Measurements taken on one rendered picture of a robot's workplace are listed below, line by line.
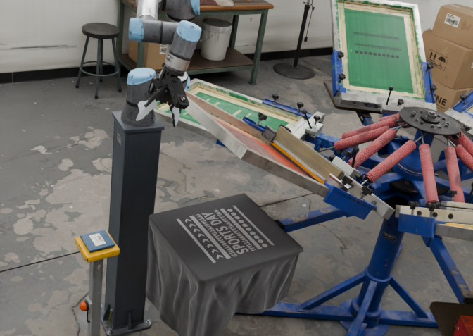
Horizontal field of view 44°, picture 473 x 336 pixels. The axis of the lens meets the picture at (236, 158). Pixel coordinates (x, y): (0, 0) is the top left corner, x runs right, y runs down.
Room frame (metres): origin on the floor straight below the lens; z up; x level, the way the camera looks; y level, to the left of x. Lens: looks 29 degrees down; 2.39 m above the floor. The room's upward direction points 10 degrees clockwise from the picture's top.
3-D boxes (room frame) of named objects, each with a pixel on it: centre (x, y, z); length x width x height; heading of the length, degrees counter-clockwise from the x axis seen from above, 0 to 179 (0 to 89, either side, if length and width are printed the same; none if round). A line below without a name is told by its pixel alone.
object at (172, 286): (1.84, 0.18, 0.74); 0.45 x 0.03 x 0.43; 38
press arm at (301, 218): (2.29, -0.40, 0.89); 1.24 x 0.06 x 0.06; 128
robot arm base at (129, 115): (2.36, 0.46, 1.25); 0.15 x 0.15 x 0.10
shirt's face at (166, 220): (1.98, -0.01, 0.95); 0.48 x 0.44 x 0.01; 128
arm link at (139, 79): (2.37, 0.45, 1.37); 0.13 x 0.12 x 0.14; 101
